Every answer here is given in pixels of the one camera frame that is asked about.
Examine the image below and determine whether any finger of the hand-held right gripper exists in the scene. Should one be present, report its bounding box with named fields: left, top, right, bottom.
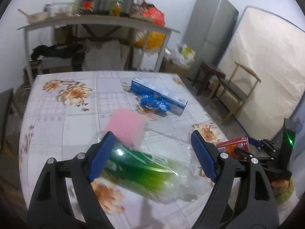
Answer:
left=250, top=138, right=278, bottom=158
left=234, top=147, right=272, bottom=170

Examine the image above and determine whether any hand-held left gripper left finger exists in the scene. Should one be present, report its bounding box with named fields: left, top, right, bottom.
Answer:
left=27, top=131, right=116, bottom=229

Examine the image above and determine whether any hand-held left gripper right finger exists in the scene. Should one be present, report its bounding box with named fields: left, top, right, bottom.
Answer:
left=190, top=130, right=280, bottom=229

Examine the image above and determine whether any red snack bag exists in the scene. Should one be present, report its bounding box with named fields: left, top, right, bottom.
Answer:
left=216, top=136, right=250, bottom=160

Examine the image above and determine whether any pink sponge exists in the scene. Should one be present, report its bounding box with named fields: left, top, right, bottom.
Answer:
left=105, top=107, right=148, bottom=148

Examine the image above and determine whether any green label plastic bottle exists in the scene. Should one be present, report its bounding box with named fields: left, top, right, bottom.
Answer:
left=92, top=130, right=216, bottom=204

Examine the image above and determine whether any blue plastic wrapper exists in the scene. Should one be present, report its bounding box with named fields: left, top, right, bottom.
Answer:
left=140, top=95, right=170, bottom=112

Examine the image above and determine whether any blue white toothpaste box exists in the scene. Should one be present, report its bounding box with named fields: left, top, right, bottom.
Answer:
left=130, top=77, right=188, bottom=116

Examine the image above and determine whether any wooden chair dark seat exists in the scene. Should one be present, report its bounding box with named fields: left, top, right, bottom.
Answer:
left=209, top=61, right=262, bottom=125

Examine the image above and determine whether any white mattress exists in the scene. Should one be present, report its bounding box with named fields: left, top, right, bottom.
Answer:
left=216, top=5, right=305, bottom=141

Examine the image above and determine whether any dark wooden stool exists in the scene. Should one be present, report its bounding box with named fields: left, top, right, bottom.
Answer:
left=192, top=61, right=226, bottom=93

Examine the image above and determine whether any brown cardboard box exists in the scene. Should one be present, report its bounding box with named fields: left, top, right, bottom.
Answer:
left=162, top=58, right=191, bottom=81
left=54, top=25, right=77, bottom=46

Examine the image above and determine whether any grey pillow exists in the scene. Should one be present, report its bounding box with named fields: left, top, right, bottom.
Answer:
left=83, top=39, right=125, bottom=71

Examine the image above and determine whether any white green food package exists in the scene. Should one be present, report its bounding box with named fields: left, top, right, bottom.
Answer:
left=181, top=47, right=194, bottom=59

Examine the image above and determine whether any black cloth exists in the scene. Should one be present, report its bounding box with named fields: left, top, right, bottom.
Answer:
left=31, top=43, right=84, bottom=61

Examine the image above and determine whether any grey refrigerator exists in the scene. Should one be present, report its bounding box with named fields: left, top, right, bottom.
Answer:
left=182, top=0, right=239, bottom=81

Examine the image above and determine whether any yellow plastic bag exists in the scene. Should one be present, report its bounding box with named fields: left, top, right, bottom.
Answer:
left=133, top=30, right=166, bottom=50

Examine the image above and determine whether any pickle jar green lid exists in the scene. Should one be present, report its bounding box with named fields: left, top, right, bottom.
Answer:
left=109, top=0, right=124, bottom=17

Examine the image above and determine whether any orange plastic bag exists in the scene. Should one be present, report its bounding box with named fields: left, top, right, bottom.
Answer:
left=143, top=3, right=166, bottom=27

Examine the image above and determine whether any ceramic bowl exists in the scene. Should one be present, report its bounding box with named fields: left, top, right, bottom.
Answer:
left=27, top=12, right=51, bottom=24

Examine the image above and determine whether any dark red sauce jar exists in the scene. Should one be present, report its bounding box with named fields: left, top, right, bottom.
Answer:
left=81, top=0, right=95, bottom=15

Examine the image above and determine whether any glass bowl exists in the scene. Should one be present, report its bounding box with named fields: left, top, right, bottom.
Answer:
left=43, top=2, right=77, bottom=18

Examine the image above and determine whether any clear bag of food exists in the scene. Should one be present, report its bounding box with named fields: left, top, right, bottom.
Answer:
left=130, top=0, right=149, bottom=17

